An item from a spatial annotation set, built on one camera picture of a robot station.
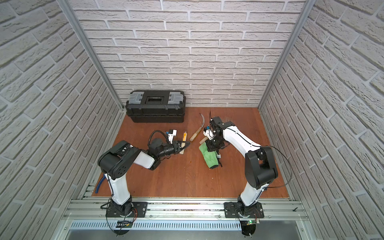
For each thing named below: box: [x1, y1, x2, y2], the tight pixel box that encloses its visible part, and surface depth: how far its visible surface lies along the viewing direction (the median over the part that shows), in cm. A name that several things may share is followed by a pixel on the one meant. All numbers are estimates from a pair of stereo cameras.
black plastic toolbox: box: [125, 90, 186, 123], surface depth 102 cm
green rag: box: [199, 142, 219, 169], surface depth 85 cm
